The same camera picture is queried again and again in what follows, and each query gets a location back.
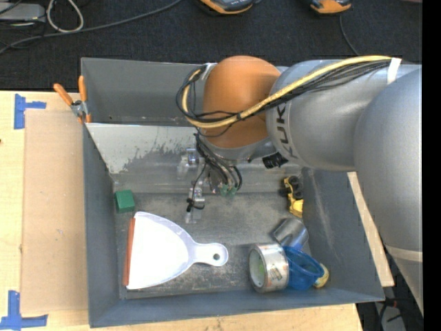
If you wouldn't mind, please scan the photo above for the silver tape roll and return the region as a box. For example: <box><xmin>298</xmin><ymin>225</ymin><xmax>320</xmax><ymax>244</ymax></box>
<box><xmin>247</xmin><ymin>242</ymin><xmax>290</xmax><ymax>294</ymax></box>

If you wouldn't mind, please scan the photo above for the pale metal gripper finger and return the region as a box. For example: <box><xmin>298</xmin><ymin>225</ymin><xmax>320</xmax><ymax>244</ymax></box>
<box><xmin>176</xmin><ymin>148</ymin><xmax>201</xmax><ymax>181</ymax></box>
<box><xmin>183</xmin><ymin>187</ymin><xmax>207</xmax><ymax>225</ymax></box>

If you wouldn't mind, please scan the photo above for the green block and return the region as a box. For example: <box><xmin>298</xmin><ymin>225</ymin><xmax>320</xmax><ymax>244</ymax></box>
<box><xmin>114</xmin><ymin>188</ymin><xmax>136</xmax><ymax>214</ymax></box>

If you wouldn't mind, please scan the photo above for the yellow toy banana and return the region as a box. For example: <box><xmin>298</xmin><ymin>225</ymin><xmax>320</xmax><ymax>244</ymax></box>
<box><xmin>312</xmin><ymin>262</ymin><xmax>330</xmax><ymax>290</ymax></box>

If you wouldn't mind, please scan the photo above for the grey metal bin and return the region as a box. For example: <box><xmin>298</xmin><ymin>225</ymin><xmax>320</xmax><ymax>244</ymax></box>
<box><xmin>79</xmin><ymin>57</ymin><xmax>386</xmax><ymax>329</ymax></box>

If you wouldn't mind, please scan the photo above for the brown cardboard board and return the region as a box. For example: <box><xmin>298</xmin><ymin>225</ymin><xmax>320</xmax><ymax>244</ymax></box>
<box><xmin>19</xmin><ymin>108</ymin><xmax>91</xmax><ymax>317</ymax></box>

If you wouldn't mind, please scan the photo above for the grey metal pipe piece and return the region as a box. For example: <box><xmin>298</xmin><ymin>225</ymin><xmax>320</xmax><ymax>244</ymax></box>
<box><xmin>269</xmin><ymin>217</ymin><xmax>309</xmax><ymax>250</ymax></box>

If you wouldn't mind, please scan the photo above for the blue plastic cup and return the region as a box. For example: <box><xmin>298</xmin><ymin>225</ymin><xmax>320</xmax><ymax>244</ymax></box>
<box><xmin>282</xmin><ymin>245</ymin><xmax>325</xmax><ymax>292</ymax></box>

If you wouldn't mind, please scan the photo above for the white dustpan with orange edge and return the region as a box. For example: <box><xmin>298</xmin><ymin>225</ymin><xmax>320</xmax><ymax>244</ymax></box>
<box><xmin>121</xmin><ymin>210</ymin><xmax>229</xmax><ymax>291</ymax></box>

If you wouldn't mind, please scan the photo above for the yellow and black toy vehicle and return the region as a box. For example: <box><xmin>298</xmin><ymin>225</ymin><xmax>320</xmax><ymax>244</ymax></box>
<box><xmin>278</xmin><ymin>175</ymin><xmax>305</xmax><ymax>219</ymax></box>

